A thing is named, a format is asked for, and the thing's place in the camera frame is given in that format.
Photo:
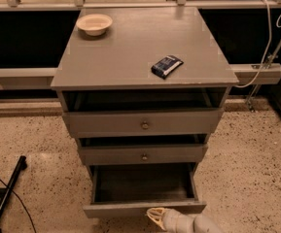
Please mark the grey bottom drawer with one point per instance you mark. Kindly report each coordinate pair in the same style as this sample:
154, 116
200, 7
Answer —
131, 190

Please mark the dark blue snack packet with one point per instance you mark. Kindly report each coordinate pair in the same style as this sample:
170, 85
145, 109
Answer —
164, 67

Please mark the grey middle drawer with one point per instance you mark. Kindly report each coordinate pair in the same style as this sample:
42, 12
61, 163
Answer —
149, 154

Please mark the beige ceramic bowl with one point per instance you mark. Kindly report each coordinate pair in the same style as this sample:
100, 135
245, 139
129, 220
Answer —
94, 24

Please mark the grey wooden drawer cabinet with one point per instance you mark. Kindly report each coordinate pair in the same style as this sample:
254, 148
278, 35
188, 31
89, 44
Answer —
112, 72

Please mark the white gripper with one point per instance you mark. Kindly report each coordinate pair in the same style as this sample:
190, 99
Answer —
173, 217

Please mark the grey metal railing frame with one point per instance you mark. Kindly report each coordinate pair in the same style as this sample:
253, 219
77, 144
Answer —
34, 35

